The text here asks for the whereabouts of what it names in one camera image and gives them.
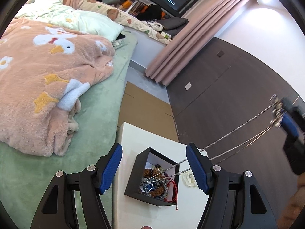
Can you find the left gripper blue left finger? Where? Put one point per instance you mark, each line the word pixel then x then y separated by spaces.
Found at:
pixel 57 206

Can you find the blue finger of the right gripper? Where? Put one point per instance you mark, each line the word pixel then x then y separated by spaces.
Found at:
pixel 289 126
pixel 293 147

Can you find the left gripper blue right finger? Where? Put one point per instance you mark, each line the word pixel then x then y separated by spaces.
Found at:
pixel 234 200

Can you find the black jewelry box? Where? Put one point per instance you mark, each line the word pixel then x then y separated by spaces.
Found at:
pixel 154 179

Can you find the operator hand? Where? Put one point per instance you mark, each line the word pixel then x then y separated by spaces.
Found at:
pixel 294 206

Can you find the green bed sheet mattress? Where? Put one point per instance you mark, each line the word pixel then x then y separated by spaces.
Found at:
pixel 24 178

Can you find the white flower hair clip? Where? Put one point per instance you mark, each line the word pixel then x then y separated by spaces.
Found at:
pixel 188 179

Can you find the pink curtain right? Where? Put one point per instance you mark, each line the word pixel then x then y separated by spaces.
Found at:
pixel 202 27

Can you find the flattened cardboard sheet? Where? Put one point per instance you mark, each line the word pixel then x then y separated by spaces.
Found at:
pixel 145 111

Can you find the pink duck blanket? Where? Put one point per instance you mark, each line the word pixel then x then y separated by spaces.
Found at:
pixel 45 70

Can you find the dark grey pillow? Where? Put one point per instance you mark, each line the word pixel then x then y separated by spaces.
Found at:
pixel 173 26

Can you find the light green floral quilt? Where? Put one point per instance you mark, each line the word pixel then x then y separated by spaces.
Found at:
pixel 56 13

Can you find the bear pattern cushion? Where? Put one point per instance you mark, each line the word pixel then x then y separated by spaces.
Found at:
pixel 124 19

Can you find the white wall switch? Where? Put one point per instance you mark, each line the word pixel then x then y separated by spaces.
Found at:
pixel 188 86

